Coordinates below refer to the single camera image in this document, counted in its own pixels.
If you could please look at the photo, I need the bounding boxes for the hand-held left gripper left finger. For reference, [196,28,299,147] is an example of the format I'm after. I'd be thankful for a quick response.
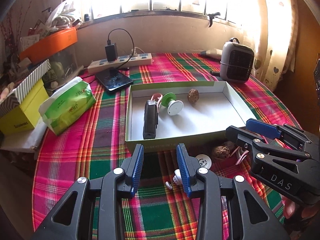
[31,144,145,240]

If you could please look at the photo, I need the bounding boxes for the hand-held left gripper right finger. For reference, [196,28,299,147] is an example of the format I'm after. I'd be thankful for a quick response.
[176,143,290,240]

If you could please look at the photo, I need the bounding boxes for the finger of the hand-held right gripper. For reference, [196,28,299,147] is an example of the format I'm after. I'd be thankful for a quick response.
[225,126,312,175]
[246,118,320,159]

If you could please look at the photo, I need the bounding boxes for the small white mushroom gadget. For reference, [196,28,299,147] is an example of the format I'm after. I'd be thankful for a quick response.
[165,169,182,189]

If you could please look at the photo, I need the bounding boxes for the brown walnut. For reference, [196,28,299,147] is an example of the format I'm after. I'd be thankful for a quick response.
[212,142,230,159]
[187,88,200,103]

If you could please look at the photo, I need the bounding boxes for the white round jar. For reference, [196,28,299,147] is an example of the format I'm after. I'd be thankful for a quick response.
[195,154,212,169]

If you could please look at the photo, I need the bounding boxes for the pink and green clip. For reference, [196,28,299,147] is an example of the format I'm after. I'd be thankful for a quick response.
[151,93,164,112]
[231,140,249,165]

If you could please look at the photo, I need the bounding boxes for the green and white cardboard box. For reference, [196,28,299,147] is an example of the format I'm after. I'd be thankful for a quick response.
[124,81,258,153]

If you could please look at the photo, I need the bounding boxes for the black rectangular device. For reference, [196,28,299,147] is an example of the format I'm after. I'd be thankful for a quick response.
[142,99,159,140]

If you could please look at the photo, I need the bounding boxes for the green and white suction holder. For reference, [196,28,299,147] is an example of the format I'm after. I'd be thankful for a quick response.
[161,94,184,116]

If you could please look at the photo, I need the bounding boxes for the person's right hand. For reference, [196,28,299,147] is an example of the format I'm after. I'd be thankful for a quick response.
[283,197,320,221]

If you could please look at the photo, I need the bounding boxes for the pink green plaid tablecloth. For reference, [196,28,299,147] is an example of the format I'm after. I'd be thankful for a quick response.
[32,52,304,233]

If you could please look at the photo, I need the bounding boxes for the grey desktop heater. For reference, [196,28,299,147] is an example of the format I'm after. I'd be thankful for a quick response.
[219,37,255,83]

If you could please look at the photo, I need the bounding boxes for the cream heart print curtain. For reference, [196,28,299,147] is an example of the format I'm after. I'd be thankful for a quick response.
[250,0,300,92]

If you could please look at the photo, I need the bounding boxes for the beige tube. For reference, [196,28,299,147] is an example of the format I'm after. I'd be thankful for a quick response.
[200,49,223,60]

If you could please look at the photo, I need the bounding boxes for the black smartphone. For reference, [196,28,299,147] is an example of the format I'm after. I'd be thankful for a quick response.
[94,67,134,92]

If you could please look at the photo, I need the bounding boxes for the green tissue pack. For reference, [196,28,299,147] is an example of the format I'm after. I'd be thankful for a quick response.
[38,76,97,135]

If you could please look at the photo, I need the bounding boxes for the white power strip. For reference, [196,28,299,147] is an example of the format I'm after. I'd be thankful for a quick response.
[87,53,153,75]

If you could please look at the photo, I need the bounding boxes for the white flat box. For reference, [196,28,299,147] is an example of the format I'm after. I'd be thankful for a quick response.
[0,122,48,153]

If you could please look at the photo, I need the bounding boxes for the black charger adapter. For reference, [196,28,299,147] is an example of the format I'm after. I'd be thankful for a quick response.
[104,43,118,62]

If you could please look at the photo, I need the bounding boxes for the yellow box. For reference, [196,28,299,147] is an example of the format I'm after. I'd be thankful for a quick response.
[0,79,50,135]

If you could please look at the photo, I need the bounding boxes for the clear plastic container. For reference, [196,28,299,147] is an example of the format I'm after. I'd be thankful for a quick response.
[41,44,84,90]

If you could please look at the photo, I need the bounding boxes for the striped box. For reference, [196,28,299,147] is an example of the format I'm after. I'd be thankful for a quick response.
[0,59,52,117]

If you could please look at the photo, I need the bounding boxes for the orange box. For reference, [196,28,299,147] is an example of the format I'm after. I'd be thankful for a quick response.
[19,27,78,63]

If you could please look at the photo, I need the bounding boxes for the white knit gloves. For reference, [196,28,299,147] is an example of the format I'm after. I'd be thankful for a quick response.
[51,15,82,30]

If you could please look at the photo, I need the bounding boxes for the clear plastic bag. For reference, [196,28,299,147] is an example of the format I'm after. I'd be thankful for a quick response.
[45,1,75,27]

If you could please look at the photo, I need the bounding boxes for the red flower branches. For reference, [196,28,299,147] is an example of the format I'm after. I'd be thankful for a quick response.
[0,12,19,55]

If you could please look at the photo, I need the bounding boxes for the white plug with cable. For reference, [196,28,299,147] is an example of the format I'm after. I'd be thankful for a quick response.
[130,46,142,60]

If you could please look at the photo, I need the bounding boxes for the black window handle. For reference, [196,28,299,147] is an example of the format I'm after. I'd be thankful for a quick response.
[208,12,221,27]

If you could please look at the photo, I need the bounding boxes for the black charger cable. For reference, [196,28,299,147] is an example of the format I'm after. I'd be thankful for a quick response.
[107,28,134,70]

